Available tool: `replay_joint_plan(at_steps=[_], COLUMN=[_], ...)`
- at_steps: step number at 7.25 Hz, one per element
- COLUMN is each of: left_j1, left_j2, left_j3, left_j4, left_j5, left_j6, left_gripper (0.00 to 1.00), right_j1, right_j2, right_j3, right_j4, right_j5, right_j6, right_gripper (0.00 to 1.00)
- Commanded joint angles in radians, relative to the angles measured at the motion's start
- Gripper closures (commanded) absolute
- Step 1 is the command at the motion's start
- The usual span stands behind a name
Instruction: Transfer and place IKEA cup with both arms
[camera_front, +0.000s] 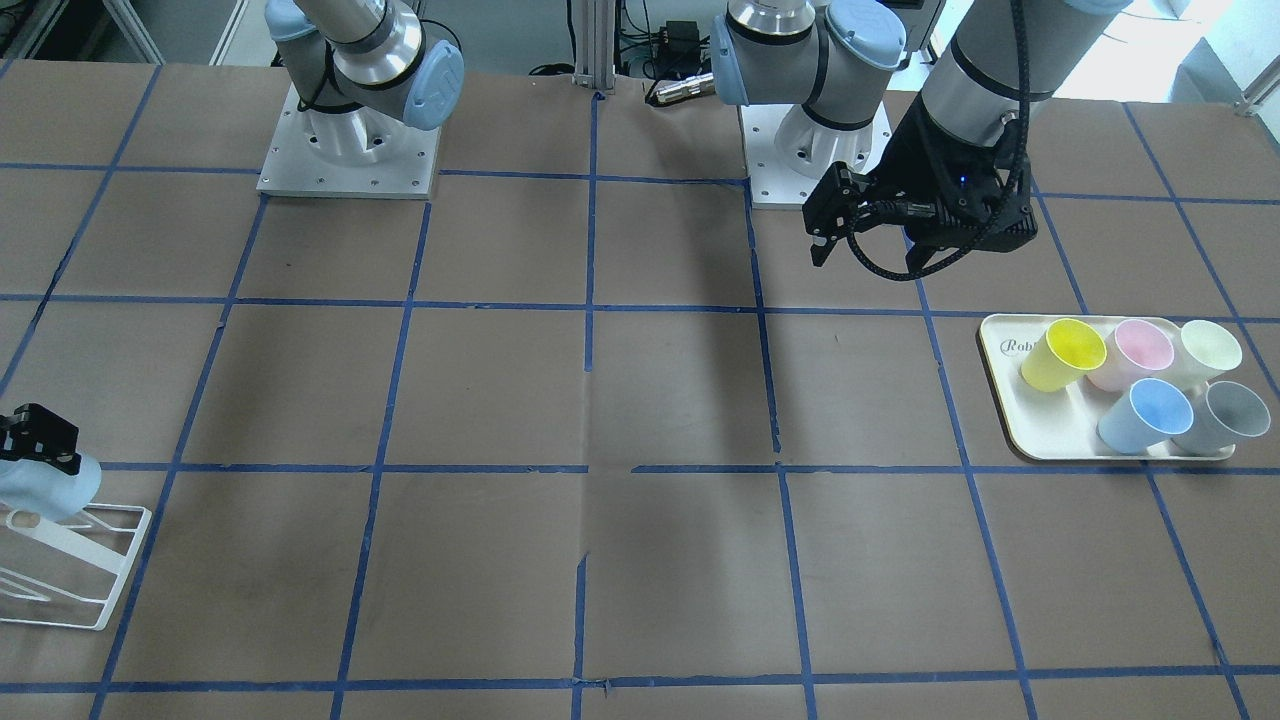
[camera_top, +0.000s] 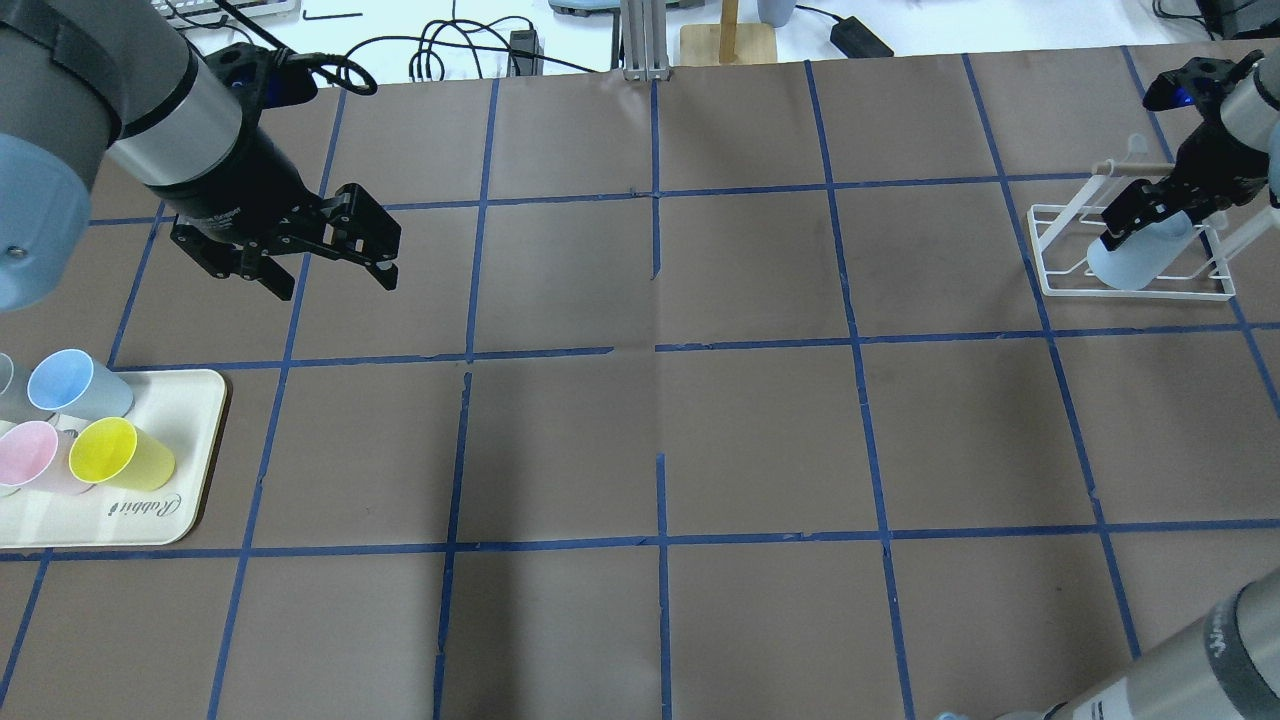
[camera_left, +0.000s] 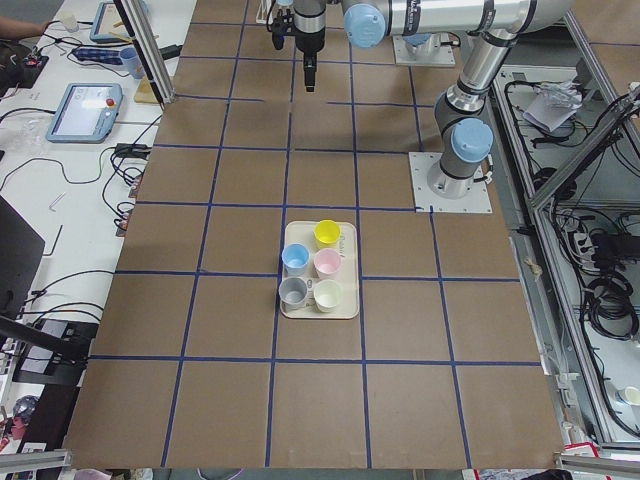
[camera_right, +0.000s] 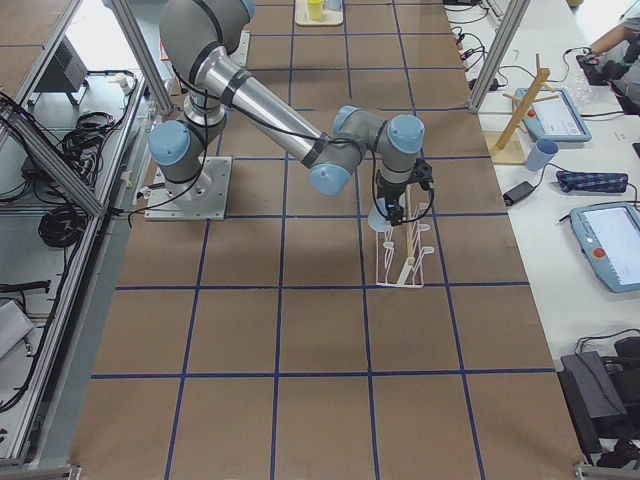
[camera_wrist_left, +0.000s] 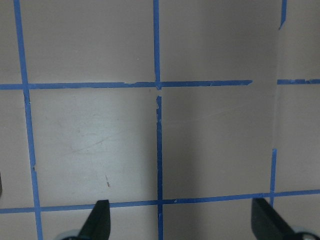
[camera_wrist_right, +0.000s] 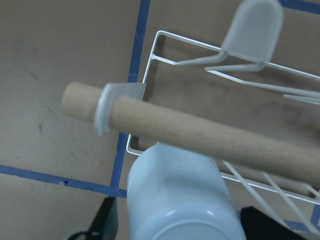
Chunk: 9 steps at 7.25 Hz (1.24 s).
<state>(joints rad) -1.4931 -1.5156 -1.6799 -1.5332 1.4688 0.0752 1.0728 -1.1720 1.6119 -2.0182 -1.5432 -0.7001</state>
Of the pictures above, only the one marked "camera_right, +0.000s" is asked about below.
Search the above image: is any far teach pendant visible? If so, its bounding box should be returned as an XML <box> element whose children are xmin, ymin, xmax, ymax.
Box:
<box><xmin>523</xmin><ymin>88</ymin><xmax>592</xmax><ymax>143</ymax></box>

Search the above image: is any teach pendant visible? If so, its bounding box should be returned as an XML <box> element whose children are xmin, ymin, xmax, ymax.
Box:
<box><xmin>569</xmin><ymin>202</ymin><xmax>639</xmax><ymax>293</ymax></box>
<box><xmin>523</xmin><ymin>88</ymin><xmax>592</xmax><ymax>143</ymax></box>

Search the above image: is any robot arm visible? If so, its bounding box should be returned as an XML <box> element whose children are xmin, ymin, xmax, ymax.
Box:
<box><xmin>149</xmin><ymin>1</ymin><xmax>434</xmax><ymax>232</ymax></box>

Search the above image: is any cream plastic tray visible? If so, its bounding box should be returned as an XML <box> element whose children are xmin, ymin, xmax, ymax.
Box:
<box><xmin>294</xmin><ymin>0</ymin><xmax>344</xmax><ymax>27</ymax></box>

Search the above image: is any black power adapter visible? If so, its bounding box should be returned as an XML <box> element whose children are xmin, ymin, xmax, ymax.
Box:
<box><xmin>502</xmin><ymin>181</ymin><xmax>536</xmax><ymax>207</ymax></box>

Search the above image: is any yellow plastic cup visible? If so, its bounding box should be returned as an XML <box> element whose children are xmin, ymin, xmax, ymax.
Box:
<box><xmin>306</xmin><ymin>0</ymin><xmax>324</xmax><ymax>22</ymax></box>

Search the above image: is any near teach pendant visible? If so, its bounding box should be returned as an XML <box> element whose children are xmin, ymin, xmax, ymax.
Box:
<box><xmin>569</xmin><ymin>202</ymin><xmax>639</xmax><ymax>293</ymax></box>

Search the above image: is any person forearm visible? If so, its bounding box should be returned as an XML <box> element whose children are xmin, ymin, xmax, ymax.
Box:
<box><xmin>590</xmin><ymin>24</ymin><xmax>635</xmax><ymax>56</ymax></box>

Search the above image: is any dark plaid pouch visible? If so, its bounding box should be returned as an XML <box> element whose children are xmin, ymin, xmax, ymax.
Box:
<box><xmin>556</xmin><ymin>171</ymin><xmax>629</xmax><ymax>193</ymax></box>

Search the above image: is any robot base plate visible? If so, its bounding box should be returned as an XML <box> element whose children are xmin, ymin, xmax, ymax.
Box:
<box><xmin>144</xmin><ymin>156</ymin><xmax>233</xmax><ymax>221</ymax></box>

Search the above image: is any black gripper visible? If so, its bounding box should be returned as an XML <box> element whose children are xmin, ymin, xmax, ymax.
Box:
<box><xmin>376</xmin><ymin>180</ymin><xmax>406</xmax><ymax>226</ymax></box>

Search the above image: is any white wire cup rack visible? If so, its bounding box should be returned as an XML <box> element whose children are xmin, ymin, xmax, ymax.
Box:
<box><xmin>374</xmin><ymin>183</ymin><xmax>434</xmax><ymax>290</ymax></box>

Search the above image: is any blue cup on desk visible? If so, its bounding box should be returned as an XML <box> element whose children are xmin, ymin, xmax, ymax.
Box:
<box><xmin>525</xmin><ymin>138</ymin><xmax>559</xmax><ymax>172</ymax></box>

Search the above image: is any light blue plastic cup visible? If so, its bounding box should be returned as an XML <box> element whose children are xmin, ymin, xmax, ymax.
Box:
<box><xmin>367</xmin><ymin>197</ymin><xmax>392</xmax><ymax>233</ymax></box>

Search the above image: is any aluminium frame post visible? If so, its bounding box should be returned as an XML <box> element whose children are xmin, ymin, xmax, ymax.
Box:
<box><xmin>469</xmin><ymin>0</ymin><xmax>530</xmax><ymax>113</ymax></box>

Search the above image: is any wooden cup stand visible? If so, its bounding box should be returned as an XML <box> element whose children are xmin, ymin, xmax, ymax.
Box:
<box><xmin>485</xmin><ymin>55</ymin><xmax>559</xmax><ymax>165</ymax></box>

